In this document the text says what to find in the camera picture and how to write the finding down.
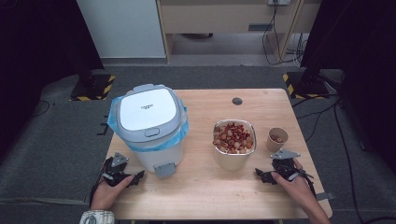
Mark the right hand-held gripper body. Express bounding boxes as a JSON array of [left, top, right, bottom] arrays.
[[270, 148, 302, 182]]

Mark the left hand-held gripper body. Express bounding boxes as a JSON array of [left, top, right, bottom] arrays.
[[101, 151, 134, 188]]

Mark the brown paper cup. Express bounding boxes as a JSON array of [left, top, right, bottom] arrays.
[[265, 127, 290, 153]]

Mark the metal square bowl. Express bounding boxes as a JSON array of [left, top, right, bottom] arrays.
[[212, 119, 258, 172]]

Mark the white pedal trash can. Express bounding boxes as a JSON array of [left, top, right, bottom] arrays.
[[106, 83, 190, 180]]

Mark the person's right hand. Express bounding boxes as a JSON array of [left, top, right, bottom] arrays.
[[270, 158, 316, 208]]

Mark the person's left hand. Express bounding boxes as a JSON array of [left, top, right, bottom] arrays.
[[90, 175, 134, 211]]

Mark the blue trash bag liner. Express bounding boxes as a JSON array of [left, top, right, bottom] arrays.
[[106, 92, 190, 153]]

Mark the pile of dried fruit slices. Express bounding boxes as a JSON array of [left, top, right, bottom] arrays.
[[213, 121, 255, 154]]

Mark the grey tape piece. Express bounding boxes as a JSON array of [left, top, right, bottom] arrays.
[[316, 191, 337, 202]]

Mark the black striped stand base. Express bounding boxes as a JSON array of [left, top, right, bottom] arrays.
[[69, 69, 117, 102], [282, 69, 340, 100]]

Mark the black curtain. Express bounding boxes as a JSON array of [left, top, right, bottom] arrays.
[[300, 0, 396, 174], [0, 0, 106, 160]]

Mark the white cabinet panel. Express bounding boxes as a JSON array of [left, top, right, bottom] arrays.
[[77, 0, 166, 60]]

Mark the light wooden desk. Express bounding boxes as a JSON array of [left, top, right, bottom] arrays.
[[156, 0, 321, 63]]

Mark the black left gripper strap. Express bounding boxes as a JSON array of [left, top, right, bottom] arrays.
[[89, 172, 108, 207]]

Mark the black gripper strap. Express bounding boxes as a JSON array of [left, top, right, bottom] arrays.
[[298, 169, 318, 198], [89, 172, 108, 207]]

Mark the black right gripper strap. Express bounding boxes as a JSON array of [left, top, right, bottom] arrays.
[[298, 169, 318, 198]]

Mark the long black floor cable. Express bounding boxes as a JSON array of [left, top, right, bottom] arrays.
[[333, 101, 396, 224]]

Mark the thin black floor cable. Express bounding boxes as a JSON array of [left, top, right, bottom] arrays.
[[31, 100, 51, 118]]

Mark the black hanging cable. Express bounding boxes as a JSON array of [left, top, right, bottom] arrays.
[[262, 0, 302, 66]]

